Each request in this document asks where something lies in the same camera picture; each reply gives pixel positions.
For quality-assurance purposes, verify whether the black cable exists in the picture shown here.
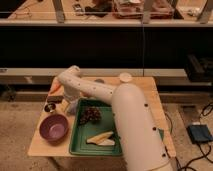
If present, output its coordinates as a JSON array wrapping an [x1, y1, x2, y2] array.
[[174, 102, 213, 171]]

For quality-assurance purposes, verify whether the blue grey cup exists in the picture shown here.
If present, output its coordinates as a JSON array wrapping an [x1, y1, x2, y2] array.
[[95, 79, 105, 83]]

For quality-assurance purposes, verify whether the small metal cup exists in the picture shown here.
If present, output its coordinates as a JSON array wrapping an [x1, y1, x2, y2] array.
[[44, 103, 56, 113]]

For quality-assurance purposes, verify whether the green plastic tray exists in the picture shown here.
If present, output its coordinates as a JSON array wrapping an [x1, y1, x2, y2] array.
[[69, 99, 122, 156]]

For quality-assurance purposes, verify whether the orange carrot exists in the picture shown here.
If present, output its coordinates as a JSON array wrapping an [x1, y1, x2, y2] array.
[[49, 80, 61, 94]]

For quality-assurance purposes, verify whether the bunch of dark grapes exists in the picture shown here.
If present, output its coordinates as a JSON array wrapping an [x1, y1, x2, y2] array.
[[79, 107, 101, 125]]

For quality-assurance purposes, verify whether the black rectangular block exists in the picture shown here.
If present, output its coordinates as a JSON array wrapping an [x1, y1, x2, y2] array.
[[47, 96, 63, 103]]

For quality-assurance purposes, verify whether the purple bowl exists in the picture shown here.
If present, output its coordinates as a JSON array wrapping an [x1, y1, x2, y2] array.
[[39, 114, 69, 142]]

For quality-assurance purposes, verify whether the wooden table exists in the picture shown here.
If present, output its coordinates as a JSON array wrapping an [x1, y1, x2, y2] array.
[[28, 77, 176, 157]]

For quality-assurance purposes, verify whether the green sponge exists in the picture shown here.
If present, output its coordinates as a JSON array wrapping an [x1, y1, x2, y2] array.
[[158, 129, 164, 140]]

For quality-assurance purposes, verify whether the black box on shelf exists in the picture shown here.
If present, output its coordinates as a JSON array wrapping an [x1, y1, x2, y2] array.
[[185, 55, 213, 82]]

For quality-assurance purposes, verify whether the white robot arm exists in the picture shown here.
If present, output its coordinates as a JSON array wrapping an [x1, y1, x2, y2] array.
[[58, 66, 173, 171]]

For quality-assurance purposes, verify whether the blue foot pedal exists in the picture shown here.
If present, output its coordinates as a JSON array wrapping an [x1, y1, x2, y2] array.
[[187, 125, 213, 144]]

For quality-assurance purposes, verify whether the light grey towel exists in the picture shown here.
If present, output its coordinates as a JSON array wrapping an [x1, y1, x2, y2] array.
[[66, 99, 78, 115]]

